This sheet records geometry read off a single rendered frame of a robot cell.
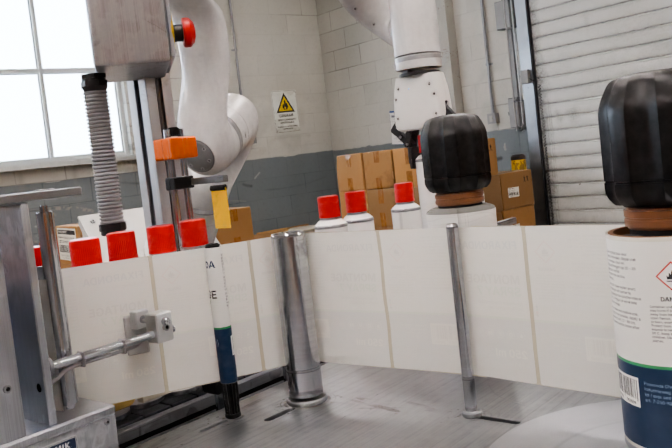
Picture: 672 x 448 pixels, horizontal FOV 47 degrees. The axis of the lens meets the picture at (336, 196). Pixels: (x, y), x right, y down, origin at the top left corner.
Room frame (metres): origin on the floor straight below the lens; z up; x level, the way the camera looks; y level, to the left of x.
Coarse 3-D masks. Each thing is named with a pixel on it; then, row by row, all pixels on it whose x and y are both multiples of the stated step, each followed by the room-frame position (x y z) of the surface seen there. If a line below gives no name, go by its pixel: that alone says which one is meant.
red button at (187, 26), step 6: (186, 18) 0.99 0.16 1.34; (180, 24) 1.00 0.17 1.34; (186, 24) 0.99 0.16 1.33; (192, 24) 0.99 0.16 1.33; (174, 30) 0.99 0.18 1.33; (180, 30) 0.99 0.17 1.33; (186, 30) 0.98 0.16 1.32; (192, 30) 0.99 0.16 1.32; (174, 36) 0.99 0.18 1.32; (180, 36) 0.99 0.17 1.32; (186, 36) 0.99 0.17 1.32; (192, 36) 0.99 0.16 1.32; (186, 42) 0.99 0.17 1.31; (192, 42) 0.99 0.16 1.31
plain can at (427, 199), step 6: (420, 150) 1.39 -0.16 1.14; (420, 156) 1.39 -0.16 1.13; (420, 162) 1.38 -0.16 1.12; (420, 168) 1.39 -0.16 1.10; (420, 174) 1.39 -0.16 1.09; (420, 180) 1.39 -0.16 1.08; (420, 186) 1.39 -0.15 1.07; (420, 192) 1.39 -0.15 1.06; (426, 192) 1.38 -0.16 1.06; (420, 198) 1.39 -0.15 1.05; (426, 198) 1.38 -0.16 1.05; (432, 198) 1.38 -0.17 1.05; (420, 204) 1.40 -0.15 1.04; (426, 204) 1.38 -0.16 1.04; (432, 204) 1.38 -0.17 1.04; (426, 210) 1.38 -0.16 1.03; (426, 222) 1.39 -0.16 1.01
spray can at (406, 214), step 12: (396, 192) 1.32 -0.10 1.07; (408, 192) 1.32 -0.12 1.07; (396, 204) 1.33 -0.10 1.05; (408, 204) 1.31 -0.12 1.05; (396, 216) 1.31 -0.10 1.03; (408, 216) 1.31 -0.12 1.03; (420, 216) 1.32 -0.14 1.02; (396, 228) 1.32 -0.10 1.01; (408, 228) 1.31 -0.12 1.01; (420, 228) 1.32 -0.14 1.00
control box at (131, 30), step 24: (96, 0) 0.94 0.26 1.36; (120, 0) 0.95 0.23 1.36; (144, 0) 0.96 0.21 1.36; (168, 0) 0.97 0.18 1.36; (96, 24) 0.94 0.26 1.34; (120, 24) 0.95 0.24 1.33; (144, 24) 0.96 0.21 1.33; (168, 24) 0.97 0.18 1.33; (96, 48) 0.94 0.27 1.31; (120, 48) 0.95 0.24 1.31; (144, 48) 0.95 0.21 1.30; (168, 48) 0.96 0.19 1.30; (96, 72) 1.01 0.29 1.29; (120, 72) 1.01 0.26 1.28; (144, 72) 1.04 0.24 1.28; (168, 72) 1.11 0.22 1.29
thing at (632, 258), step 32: (608, 96) 0.55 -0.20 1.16; (640, 96) 0.52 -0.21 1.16; (608, 128) 0.54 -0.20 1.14; (640, 128) 0.52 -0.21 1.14; (608, 160) 0.55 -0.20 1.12; (640, 160) 0.52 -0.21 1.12; (608, 192) 0.55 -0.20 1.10; (640, 192) 0.52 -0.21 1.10; (640, 224) 0.53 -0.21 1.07; (608, 256) 0.55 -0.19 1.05; (640, 256) 0.51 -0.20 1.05; (640, 288) 0.52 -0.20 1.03; (640, 320) 0.52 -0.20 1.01; (640, 352) 0.52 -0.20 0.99; (640, 384) 0.52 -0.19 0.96; (640, 416) 0.52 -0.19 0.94
